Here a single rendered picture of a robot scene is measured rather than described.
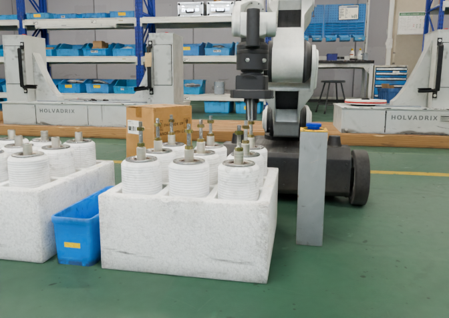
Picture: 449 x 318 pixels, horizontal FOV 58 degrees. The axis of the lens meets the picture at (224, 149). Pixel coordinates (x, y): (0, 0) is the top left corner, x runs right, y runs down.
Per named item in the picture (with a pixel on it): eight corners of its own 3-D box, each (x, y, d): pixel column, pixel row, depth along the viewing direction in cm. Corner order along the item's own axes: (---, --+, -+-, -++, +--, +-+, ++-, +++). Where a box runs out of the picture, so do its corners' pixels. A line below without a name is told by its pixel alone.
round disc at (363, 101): (342, 103, 325) (342, 97, 324) (381, 104, 320) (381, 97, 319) (347, 106, 295) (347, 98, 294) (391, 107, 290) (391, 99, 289)
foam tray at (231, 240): (157, 215, 133) (156, 162, 130) (276, 224, 126) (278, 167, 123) (101, 268, 95) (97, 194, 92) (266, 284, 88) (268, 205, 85)
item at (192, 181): (180, 226, 104) (178, 156, 101) (214, 230, 101) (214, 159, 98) (162, 239, 95) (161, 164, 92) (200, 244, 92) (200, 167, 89)
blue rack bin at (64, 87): (73, 92, 650) (73, 79, 647) (96, 92, 645) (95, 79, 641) (56, 93, 602) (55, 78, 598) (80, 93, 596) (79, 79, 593)
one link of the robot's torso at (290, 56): (262, 91, 142) (268, 11, 169) (313, 91, 139) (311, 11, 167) (260, 57, 130) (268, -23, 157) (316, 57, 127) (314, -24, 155)
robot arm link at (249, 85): (277, 97, 115) (278, 55, 113) (268, 99, 106) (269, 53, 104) (236, 97, 120) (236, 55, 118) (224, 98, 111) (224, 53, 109)
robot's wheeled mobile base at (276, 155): (234, 162, 210) (235, 97, 204) (337, 166, 202) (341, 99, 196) (211, 195, 148) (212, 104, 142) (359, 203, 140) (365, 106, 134)
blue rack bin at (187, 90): (182, 93, 622) (182, 79, 618) (206, 93, 617) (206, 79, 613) (174, 94, 573) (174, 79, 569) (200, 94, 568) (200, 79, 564)
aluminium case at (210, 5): (210, 20, 591) (210, 7, 588) (236, 20, 587) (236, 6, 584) (206, 15, 549) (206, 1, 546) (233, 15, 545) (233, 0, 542)
